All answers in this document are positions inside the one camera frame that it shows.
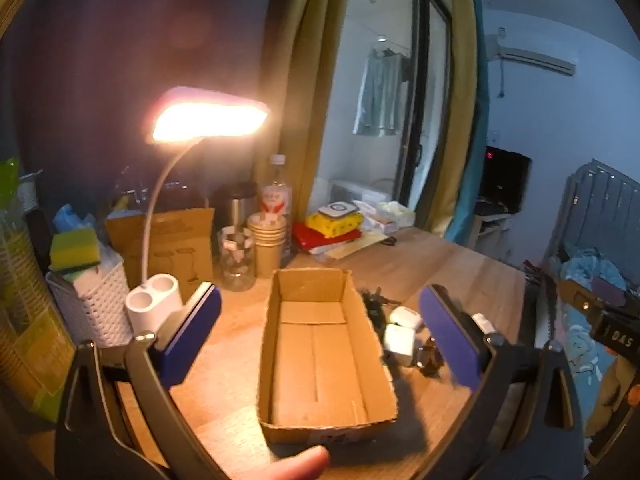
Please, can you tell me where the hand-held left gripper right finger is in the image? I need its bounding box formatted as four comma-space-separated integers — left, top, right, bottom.
419, 284, 586, 480

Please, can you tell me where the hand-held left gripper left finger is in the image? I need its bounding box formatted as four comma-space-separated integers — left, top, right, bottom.
54, 281, 223, 480

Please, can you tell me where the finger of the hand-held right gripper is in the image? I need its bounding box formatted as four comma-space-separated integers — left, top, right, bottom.
557, 276, 640, 356

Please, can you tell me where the large white charger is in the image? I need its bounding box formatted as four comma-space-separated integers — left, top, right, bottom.
382, 324, 417, 367

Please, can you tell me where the brown cardboard box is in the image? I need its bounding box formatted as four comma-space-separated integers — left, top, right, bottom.
257, 267, 399, 446

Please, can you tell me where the person's left hand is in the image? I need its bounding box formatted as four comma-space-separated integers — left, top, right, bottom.
239, 446, 331, 480

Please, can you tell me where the blue printed blanket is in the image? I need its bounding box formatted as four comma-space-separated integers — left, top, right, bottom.
550, 247, 640, 411

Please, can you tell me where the small white rounded charger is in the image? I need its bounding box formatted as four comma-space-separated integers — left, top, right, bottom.
389, 306, 423, 331

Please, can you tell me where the black key bunch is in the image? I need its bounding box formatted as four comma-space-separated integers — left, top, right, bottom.
361, 287, 401, 331

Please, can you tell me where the patterned glass jar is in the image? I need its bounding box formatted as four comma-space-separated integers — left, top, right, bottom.
217, 226, 257, 292

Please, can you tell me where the brown lamp carton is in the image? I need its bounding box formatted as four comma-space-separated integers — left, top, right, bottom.
105, 207, 217, 306

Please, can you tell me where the grey padded headboard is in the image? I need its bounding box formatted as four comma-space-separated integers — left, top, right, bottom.
545, 159, 640, 281

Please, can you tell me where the white woven plastic basket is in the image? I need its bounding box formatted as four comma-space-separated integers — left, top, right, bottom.
46, 250, 136, 348

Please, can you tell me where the white monitor stand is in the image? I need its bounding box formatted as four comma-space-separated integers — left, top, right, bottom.
472, 200, 516, 261

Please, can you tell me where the stack of brown paper cups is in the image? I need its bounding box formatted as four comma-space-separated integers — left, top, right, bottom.
247, 212, 291, 280

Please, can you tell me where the pale yellow paper envelope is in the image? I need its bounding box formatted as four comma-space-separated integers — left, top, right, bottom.
320, 232, 388, 261

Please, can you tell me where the steel thermos mug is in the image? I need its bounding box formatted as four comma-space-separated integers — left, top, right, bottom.
212, 182, 260, 241

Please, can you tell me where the white tissue pack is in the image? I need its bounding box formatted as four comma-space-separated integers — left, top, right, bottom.
357, 200, 416, 234

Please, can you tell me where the black monitor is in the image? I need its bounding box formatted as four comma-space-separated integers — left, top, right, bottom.
477, 146, 532, 213

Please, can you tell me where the yellow green sponge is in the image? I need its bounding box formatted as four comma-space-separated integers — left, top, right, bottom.
49, 227, 103, 273

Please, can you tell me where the flat red box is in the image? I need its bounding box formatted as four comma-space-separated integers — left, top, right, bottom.
292, 222, 363, 256

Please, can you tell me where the clear plastic water bottle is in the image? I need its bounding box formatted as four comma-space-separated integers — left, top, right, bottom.
260, 154, 293, 256

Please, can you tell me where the green plastic bag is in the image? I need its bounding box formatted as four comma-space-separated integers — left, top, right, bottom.
0, 157, 76, 423

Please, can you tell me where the blue plastic bag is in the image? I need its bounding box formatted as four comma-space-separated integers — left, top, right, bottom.
52, 204, 96, 236

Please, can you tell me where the yellow teal curtain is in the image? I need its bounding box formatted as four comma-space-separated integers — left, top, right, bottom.
442, 0, 493, 246

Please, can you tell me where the white desk lamp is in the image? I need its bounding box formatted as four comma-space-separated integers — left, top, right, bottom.
125, 86, 271, 333

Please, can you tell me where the white air conditioner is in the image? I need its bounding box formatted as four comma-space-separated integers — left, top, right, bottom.
484, 35, 578, 77

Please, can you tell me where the hanging grey shirt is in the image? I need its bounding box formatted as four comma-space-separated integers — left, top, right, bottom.
354, 47, 412, 137

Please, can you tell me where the black sliding door frame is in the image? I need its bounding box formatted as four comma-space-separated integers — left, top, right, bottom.
400, 0, 453, 231

